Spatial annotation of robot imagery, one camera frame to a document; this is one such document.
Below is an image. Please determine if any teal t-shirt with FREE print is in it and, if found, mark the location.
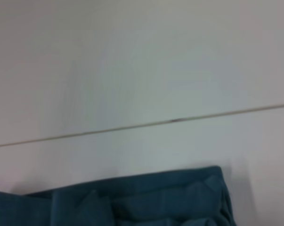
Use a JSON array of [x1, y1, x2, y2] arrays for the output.
[[0, 165, 239, 226]]

